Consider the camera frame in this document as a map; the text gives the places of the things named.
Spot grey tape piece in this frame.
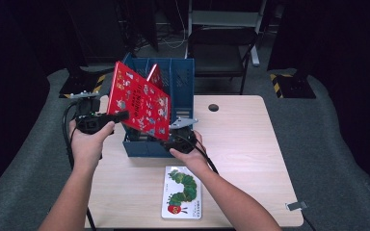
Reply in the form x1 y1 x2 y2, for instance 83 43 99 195
285 200 309 212

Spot black yellow striped stand base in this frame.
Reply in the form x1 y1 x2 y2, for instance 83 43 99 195
269 72 317 99
58 73 107 100

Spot person's left hand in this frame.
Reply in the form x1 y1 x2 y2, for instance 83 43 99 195
68 118 117 171

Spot white caterpillar board book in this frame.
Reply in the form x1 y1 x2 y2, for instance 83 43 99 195
161 166 203 220

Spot right hand-held gripper black cable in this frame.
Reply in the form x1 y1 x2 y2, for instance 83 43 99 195
176 134 220 176

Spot grey metal chair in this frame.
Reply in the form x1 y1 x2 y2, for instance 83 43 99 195
186 0 269 66

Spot black folding chair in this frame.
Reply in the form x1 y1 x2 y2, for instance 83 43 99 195
186 27 259 95

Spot left hand-held gripper black cable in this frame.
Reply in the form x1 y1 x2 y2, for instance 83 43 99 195
62 101 97 231

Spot hand-held gripper black cable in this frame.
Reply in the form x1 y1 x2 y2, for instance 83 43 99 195
62 101 97 231
176 134 220 176

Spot person's right hand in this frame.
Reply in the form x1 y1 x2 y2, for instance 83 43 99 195
169 129 212 175

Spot black metal stand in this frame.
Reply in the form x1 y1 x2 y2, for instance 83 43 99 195
115 0 160 54

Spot white floor cable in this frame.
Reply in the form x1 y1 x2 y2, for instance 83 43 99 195
158 0 188 50

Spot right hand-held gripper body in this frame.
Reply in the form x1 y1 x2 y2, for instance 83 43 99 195
162 117 199 154

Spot red illustrated picture book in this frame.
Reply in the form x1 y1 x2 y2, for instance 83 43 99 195
145 63 166 92
106 61 172 142

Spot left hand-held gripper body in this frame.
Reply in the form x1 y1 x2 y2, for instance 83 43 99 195
70 90 116 135

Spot blue plastic file rack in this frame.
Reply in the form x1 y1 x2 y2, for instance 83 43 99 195
121 57 196 159

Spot dark curtain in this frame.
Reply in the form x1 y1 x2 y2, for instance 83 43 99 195
307 0 370 206
0 0 51 206

